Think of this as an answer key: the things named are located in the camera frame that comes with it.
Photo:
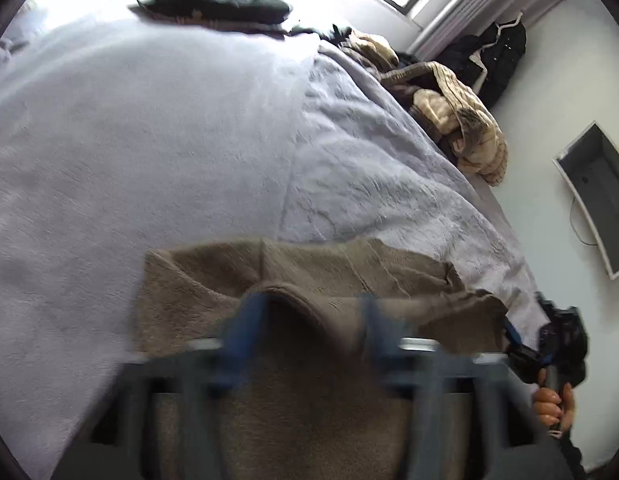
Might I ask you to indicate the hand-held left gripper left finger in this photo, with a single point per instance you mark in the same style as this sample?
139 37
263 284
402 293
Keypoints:
244 330

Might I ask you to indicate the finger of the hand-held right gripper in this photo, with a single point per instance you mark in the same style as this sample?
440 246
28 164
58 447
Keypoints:
522 357

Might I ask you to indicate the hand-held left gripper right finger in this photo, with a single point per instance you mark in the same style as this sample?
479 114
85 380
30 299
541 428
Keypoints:
379 330

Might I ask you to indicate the brown knitted sweater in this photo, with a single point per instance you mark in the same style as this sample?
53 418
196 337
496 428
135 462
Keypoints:
314 270

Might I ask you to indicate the person's right forearm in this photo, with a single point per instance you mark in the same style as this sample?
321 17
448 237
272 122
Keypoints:
572 457

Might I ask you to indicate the person's right hand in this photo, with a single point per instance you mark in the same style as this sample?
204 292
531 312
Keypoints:
547 405

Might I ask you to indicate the lavender embossed blanket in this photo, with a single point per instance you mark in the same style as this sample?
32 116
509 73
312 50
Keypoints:
379 175

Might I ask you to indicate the beige striped garment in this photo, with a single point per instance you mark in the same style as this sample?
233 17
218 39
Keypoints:
479 140

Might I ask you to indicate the black hanging jacket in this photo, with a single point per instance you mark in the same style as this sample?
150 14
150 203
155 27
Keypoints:
504 55

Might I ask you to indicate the black garment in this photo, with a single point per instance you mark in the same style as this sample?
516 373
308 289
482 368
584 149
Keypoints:
334 32

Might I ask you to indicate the grey curtain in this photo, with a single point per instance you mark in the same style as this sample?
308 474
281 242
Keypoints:
479 5

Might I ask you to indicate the wall-mounted monitor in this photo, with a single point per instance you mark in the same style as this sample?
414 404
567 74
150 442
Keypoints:
594 185

